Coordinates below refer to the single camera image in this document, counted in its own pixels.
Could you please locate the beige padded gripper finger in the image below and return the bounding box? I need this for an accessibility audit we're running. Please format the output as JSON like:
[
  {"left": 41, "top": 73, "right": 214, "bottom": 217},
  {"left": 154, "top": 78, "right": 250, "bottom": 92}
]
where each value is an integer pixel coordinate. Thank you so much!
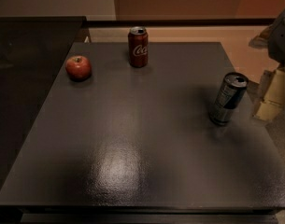
[{"left": 253, "top": 64, "right": 285, "bottom": 121}]

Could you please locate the silver redbull can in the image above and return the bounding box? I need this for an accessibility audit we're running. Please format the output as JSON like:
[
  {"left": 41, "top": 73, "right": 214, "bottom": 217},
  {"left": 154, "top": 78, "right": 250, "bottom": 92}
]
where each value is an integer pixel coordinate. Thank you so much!
[{"left": 209, "top": 72, "right": 249, "bottom": 126}]

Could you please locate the red coca-cola can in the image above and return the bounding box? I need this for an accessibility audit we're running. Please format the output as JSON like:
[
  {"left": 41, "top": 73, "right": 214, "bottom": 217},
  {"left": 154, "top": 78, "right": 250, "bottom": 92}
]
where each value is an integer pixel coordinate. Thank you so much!
[{"left": 128, "top": 26, "right": 149, "bottom": 68}]

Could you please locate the red apple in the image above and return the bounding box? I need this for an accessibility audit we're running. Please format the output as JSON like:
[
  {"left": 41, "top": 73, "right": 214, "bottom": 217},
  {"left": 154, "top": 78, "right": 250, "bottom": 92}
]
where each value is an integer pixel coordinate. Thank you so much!
[{"left": 65, "top": 55, "right": 92, "bottom": 81}]

